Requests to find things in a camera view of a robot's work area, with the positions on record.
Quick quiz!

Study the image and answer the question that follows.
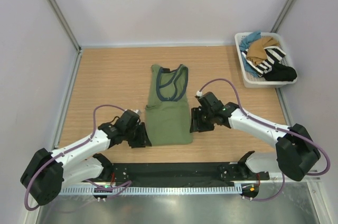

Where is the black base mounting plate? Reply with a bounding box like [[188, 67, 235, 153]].
[[87, 162, 270, 188]]

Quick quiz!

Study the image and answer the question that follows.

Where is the white slotted cable duct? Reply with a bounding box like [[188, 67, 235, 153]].
[[59, 184, 242, 196]]

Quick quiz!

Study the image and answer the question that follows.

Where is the left aluminium corner post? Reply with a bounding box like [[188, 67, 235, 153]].
[[47, 0, 81, 53]]

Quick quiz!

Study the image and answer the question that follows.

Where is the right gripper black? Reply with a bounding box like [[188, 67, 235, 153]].
[[190, 107, 215, 133]]

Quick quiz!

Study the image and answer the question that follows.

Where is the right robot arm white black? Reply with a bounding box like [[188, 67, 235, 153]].
[[190, 92, 321, 181]]

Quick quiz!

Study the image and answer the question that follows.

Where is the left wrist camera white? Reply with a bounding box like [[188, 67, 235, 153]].
[[132, 109, 142, 116]]

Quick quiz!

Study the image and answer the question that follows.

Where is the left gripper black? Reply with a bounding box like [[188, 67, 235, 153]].
[[124, 122, 152, 148]]

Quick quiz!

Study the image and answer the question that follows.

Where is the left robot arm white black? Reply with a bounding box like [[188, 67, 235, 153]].
[[20, 109, 151, 211]]

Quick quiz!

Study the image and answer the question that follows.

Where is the tan tank top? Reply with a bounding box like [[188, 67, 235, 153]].
[[246, 36, 279, 66]]

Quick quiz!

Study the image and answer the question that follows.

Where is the aluminium corner post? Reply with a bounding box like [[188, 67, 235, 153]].
[[47, 0, 81, 53], [270, 0, 314, 34]]

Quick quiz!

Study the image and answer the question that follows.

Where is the right aluminium corner post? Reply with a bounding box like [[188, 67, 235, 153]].
[[270, 0, 314, 34]]

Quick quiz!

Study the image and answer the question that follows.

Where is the white plastic laundry basket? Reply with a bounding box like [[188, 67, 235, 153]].
[[234, 32, 296, 89]]

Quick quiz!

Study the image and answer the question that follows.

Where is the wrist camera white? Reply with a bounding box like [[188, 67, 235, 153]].
[[195, 90, 203, 98], [132, 109, 142, 116]]

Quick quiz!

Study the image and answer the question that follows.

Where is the green tank top blue trim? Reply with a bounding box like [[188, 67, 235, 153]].
[[145, 64, 193, 146]]

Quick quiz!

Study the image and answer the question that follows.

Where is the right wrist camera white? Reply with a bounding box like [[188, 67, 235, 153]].
[[195, 90, 203, 98]]

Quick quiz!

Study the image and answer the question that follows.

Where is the black white striped tank top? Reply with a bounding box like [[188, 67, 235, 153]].
[[242, 46, 286, 77]]

